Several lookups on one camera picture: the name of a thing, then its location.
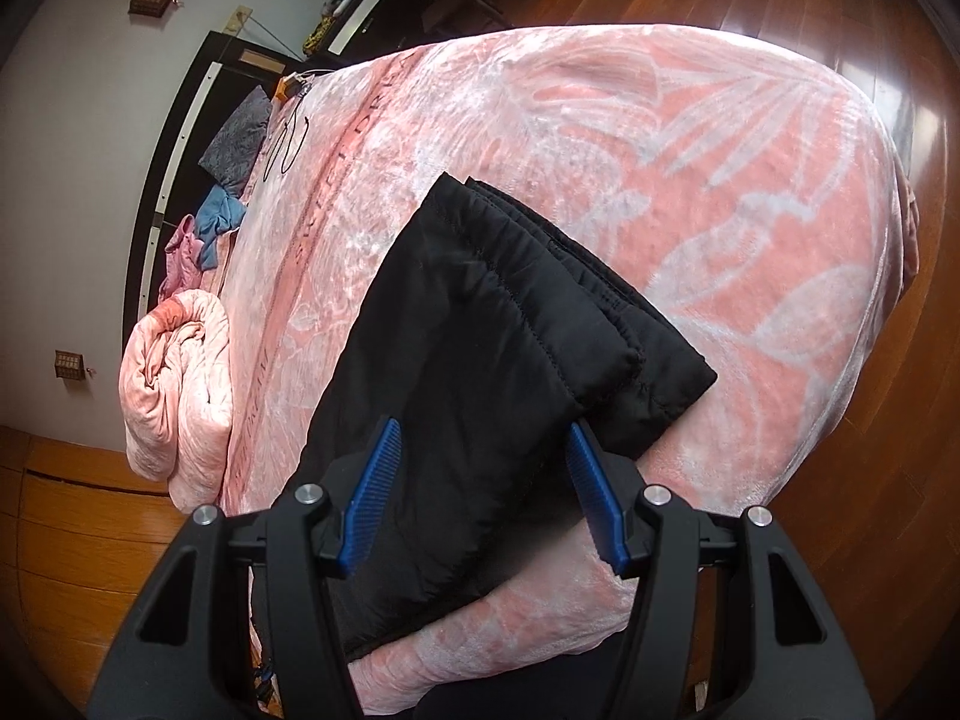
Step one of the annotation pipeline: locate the blue cable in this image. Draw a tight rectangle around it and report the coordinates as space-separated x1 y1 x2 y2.
251 652 280 720

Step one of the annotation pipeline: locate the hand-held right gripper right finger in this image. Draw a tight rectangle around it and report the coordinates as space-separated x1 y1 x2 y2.
564 420 877 720

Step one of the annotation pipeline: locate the pink garment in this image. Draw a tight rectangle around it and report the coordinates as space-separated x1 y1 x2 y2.
157 214 218 301

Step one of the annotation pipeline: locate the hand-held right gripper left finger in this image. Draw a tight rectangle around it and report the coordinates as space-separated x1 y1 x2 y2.
88 414 406 720

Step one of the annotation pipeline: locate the black and white nightstand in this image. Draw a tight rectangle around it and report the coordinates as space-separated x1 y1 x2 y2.
300 0 421 65

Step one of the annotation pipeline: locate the black jacket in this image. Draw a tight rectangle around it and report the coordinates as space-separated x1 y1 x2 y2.
304 172 717 661

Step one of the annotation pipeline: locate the thin black cable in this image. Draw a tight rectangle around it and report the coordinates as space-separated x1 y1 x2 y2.
261 71 331 185

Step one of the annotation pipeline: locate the blue cloth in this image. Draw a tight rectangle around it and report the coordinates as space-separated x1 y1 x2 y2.
193 184 248 269

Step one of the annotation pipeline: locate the pink pillow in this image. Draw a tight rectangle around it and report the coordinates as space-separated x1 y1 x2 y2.
120 289 233 515

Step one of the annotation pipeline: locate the brown wooden stool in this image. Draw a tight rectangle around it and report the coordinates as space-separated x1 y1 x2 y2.
427 0 503 35

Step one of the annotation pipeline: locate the black headboard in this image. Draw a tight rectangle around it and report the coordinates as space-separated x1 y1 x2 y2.
122 30 301 361

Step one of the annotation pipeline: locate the pink floral blanket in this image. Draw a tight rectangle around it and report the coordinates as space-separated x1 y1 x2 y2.
217 22 920 720

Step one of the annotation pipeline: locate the grey patterned pillow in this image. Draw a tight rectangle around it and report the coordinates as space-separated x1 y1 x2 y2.
197 85 272 196

